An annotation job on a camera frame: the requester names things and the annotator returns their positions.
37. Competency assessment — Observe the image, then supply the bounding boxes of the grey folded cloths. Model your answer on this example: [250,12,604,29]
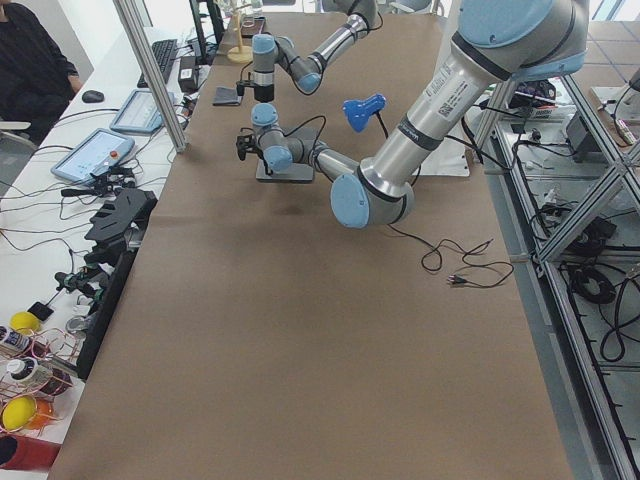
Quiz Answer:
[212,86,243,106]

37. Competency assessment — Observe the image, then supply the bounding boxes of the person in black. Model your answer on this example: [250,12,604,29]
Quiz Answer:
[1,1,83,144]

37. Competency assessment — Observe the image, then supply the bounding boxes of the black keyboard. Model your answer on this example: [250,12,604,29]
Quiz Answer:
[151,39,178,83]

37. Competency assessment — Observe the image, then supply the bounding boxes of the black lamp power cable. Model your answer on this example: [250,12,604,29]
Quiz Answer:
[387,223,516,290]

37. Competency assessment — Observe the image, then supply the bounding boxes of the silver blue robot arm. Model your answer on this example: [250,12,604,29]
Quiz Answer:
[236,1,589,229]
[236,0,380,103]

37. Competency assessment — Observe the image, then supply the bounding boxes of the copper wire bottle rack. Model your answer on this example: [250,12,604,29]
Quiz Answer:
[1,326,73,433]

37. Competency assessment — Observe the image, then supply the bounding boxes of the aluminium frame post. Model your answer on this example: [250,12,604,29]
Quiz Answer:
[113,0,187,154]

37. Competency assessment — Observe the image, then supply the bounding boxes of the yellow ball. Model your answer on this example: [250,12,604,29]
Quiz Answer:
[9,311,41,335]

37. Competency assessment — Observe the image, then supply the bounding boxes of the teach pendant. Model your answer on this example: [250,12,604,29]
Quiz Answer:
[110,89,163,136]
[50,128,135,184]

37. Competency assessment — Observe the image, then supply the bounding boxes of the black computer mouse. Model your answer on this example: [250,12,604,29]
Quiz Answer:
[81,90,105,104]

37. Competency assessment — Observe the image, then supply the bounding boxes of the grey laptop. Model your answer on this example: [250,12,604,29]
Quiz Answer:
[255,127,316,184]

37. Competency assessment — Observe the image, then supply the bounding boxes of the black monitor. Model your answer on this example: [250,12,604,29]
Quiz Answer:
[187,0,224,66]

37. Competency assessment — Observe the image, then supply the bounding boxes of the wooden mug tree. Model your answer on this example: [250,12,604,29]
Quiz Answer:
[217,0,259,65]

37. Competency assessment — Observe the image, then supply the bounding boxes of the blue desk lamp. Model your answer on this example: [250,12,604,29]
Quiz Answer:
[342,93,389,138]

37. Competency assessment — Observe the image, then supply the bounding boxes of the red cup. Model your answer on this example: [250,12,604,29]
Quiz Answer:
[1,435,61,472]

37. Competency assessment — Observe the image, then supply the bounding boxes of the near teach pendant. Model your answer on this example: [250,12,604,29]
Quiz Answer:
[50,128,135,184]

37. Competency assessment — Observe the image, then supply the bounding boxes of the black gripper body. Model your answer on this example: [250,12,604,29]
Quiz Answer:
[236,80,275,102]
[236,133,260,160]

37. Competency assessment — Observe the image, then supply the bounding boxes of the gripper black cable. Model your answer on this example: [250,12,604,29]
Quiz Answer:
[279,114,328,151]

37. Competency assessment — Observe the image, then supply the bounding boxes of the black tool stand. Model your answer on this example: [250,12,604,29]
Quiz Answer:
[76,188,158,381]

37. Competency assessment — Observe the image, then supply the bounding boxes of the far teach pendant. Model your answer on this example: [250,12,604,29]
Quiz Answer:
[110,89,163,136]

